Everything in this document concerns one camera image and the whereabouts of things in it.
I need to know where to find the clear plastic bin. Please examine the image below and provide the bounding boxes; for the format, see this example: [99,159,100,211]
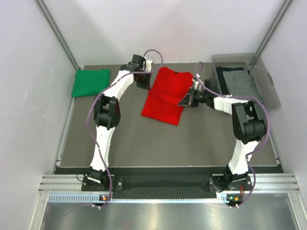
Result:
[212,53,281,112]

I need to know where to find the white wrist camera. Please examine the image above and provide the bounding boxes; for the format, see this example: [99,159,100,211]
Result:
[192,74,203,91]
[143,58,154,72]

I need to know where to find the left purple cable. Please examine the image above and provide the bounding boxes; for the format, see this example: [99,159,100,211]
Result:
[45,49,165,223]

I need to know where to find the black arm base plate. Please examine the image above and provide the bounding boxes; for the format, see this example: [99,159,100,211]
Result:
[81,173,252,193]

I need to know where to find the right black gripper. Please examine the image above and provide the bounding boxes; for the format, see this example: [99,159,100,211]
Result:
[178,87,210,108]

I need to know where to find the left corner aluminium post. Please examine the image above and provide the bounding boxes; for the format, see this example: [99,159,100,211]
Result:
[34,0,80,70]

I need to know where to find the slotted grey cable duct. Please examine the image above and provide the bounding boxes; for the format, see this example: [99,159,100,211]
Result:
[48,194,239,204]

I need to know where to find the grey t shirt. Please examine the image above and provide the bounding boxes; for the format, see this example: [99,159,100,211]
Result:
[223,70,263,102]

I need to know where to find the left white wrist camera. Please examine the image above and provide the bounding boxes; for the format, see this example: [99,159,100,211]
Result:
[143,58,154,72]

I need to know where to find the folded green t shirt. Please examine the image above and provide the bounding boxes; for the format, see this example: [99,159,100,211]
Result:
[71,69,111,97]

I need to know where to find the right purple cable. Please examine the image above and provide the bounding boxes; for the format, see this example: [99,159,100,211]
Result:
[194,61,272,209]

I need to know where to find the right corner aluminium post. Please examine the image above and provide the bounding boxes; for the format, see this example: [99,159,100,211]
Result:
[249,0,294,68]

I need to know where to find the corner aluminium post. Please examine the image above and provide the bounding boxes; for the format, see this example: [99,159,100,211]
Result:
[34,0,80,70]
[249,0,294,68]

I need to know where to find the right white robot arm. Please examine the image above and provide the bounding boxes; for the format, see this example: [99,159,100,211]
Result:
[178,75,268,192]

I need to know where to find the red t shirt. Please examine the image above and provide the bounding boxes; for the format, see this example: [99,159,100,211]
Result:
[141,67,193,126]

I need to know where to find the purple cable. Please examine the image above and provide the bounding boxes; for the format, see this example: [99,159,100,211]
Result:
[45,49,165,223]
[194,61,272,209]

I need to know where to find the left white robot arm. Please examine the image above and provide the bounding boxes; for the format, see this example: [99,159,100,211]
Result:
[82,55,153,191]

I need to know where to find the black t shirt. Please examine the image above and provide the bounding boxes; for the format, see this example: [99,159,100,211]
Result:
[215,67,249,94]

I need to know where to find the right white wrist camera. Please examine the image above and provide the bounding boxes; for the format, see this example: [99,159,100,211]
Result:
[192,74,203,91]

